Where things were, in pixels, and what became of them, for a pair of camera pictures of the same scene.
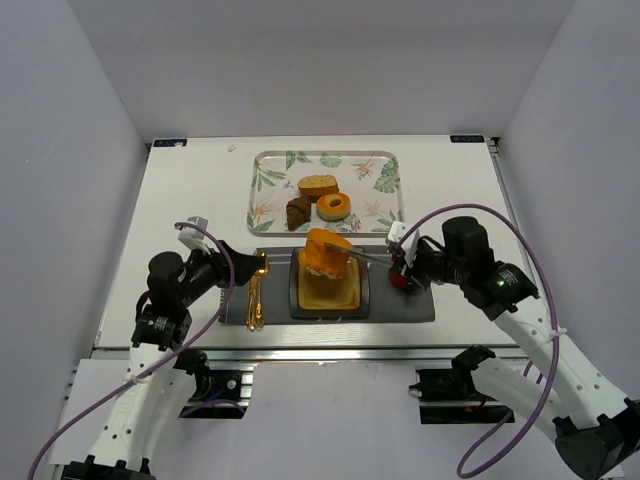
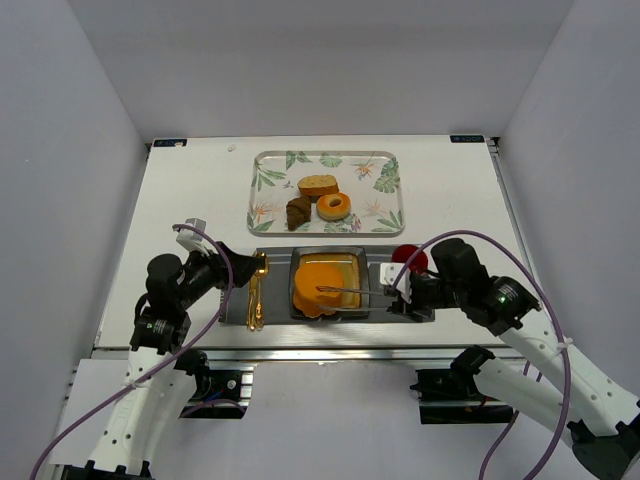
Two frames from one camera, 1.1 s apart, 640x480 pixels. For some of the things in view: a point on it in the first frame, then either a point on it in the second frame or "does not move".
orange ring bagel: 333,206 does not move
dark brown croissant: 298,211 does not move
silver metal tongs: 358,255 -> 324,288
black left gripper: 222,263 does not move
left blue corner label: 170,143 does not move
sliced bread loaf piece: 318,185 does not move
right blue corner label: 467,139 does not move
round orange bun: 325,252 -> 312,301
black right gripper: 408,265 -> 413,295
